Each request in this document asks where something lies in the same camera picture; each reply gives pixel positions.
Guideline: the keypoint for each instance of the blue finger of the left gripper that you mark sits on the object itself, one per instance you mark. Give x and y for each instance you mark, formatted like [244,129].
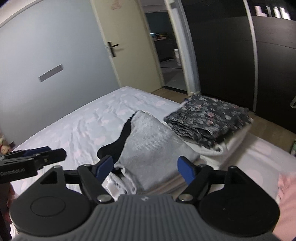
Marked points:
[31,152]

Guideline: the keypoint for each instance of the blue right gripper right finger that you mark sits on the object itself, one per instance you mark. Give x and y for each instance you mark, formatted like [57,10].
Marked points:
[186,169]

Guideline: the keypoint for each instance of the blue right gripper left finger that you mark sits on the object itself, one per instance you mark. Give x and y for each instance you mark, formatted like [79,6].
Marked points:
[102,169]

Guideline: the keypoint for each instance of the black garment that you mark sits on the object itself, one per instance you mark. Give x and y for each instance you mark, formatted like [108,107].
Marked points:
[115,149]

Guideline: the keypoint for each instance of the grey knit garment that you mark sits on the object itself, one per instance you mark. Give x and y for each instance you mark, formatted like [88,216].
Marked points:
[148,161]

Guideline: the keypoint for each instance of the white pink flying garment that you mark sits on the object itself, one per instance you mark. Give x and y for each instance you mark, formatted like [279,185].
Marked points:
[285,228]

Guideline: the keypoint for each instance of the white folded garment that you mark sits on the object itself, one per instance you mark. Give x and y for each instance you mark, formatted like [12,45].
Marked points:
[218,156]

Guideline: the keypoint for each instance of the polka dot bed sheet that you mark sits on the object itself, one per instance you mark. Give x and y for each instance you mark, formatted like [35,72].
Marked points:
[85,130]

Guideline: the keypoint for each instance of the floral dark folded garment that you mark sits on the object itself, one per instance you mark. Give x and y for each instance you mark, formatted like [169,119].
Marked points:
[207,121]

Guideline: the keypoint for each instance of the black wardrobe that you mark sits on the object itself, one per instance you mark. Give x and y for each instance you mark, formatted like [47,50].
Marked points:
[245,54]

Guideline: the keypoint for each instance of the cream bedroom door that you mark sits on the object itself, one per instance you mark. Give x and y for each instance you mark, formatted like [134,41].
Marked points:
[136,63]

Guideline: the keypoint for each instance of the grey wall switch panel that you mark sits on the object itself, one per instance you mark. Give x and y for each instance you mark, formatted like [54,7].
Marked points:
[51,72]

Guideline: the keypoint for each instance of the black door handle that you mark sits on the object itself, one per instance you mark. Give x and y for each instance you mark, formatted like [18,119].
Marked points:
[111,48]

